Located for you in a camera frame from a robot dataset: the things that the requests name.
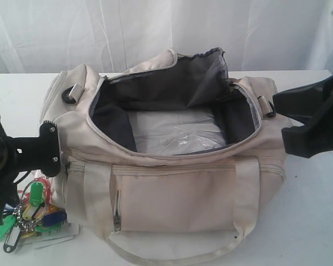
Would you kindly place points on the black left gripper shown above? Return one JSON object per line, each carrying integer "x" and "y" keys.
{"x": 0, "y": 155}

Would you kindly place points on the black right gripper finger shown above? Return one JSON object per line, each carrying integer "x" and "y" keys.
{"x": 303, "y": 102}
{"x": 314, "y": 136}

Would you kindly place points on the colourful key tag bunch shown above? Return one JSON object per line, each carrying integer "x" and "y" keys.
{"x": 32, "y": 216}

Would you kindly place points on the cream duffel bag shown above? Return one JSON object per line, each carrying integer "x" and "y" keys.
{"x": 106, "y": 184}

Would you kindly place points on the clear plastic bag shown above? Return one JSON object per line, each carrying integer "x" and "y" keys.
{"x": 168, "y": 133}

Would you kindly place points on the white barcode paper tag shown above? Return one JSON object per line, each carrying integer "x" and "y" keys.
{"x": 60, "y": 234}

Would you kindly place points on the white curtain backdrop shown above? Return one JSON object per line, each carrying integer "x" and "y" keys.
{"x": 112, "y": 36}

